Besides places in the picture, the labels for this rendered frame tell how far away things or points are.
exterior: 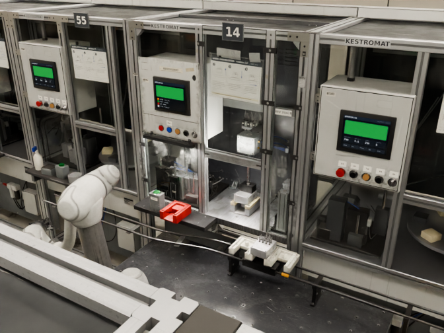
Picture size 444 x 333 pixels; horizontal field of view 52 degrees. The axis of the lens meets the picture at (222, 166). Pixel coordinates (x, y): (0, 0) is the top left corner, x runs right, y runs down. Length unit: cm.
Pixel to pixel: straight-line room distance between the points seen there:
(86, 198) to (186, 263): 109
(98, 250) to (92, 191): 26
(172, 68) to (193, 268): 116
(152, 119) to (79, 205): 109
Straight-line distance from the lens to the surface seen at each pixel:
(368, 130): 217
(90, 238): 196
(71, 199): 185
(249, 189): 280
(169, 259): 283
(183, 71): 256
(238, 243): 260
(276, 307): 250
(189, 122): 262
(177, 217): 271
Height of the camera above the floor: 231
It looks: 24 degrees down
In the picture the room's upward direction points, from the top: straight up
